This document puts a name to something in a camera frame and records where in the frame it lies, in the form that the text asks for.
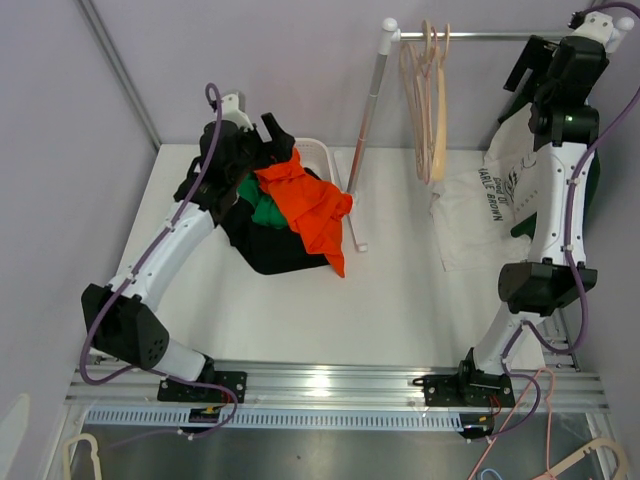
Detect orange t shirt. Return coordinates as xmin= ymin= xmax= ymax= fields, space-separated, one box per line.
xmin=255 ymin=149 xmax=353 ymax=278

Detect black t shirt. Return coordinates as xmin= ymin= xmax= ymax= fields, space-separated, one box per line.
xmin=220 ymin=193 xmax=329 ymax=275

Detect pink wire hanger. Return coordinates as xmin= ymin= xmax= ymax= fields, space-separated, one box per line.
xmin=402 ymin=28 xmax=441 ymax=184

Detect beige hanger of orange shirt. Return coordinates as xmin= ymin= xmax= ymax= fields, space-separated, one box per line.
xmin=431 ymin=23 xmax=451 ymax=182

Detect beige wooden hanger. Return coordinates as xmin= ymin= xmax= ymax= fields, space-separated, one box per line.
xmin=398 ymin=19 xmax=441 ymax=184

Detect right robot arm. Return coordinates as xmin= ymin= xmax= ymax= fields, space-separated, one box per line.
xmin=455 ymin=33 xmax=609 ymax=405

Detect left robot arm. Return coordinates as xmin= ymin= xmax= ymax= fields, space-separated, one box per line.
xmin=80 ymin=113 xmax=295 ymax=401

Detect white printed t shirt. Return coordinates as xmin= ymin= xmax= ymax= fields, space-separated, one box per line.
xmin=430 ymin=103 xmax=539 ymax=271

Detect beige hanger bottom left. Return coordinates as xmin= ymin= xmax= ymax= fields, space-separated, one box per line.
xmin=64 ymin=433 xmax=104 ymax=480

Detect beige hanger bottom right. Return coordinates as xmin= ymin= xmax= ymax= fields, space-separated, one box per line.
xmin=529 ymin=438 xmax=636 ymax=480

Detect pink hanger bottom right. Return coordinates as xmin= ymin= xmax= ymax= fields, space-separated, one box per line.
xmin=468 ymin=367 xmax=555 ymax=480

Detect blue hanger bottom right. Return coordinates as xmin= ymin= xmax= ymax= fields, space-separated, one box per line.
xmin=476 ymin=468 xmax=503 ymax=480

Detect white perforated plastic basket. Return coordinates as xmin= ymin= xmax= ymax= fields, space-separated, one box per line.
xmin=295 ymin=138 xmax=341 ymax=189

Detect metal clothes rack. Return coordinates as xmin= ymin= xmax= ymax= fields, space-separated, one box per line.
xmin=333 ymin=16 xmax=636 ymax=254

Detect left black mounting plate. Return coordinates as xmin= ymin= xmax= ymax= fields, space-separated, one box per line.
xmin=157 ymin=370 xmax=249 ymax=404

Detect black mounting plate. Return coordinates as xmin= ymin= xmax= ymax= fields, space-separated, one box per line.
xmin=412 ymin=373 xmax=515 ymax=408
xmin=157 ymin=370 xmax=249 ymax=404

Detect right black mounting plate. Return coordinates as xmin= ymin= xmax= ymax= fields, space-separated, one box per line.
xmin=412 ymin=373 xmax=515 ymax=408

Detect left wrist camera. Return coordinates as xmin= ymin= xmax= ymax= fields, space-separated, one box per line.
xmin=219 ymin=90 xmax=253 ymax=130

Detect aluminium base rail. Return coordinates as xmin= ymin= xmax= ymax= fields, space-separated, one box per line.
xmin=63 ymin=361 xmax=610 ymax=413

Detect slotted cable duct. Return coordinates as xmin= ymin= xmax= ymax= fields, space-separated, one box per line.
xmin=85 ymin=406 xmax=463 ymax=432

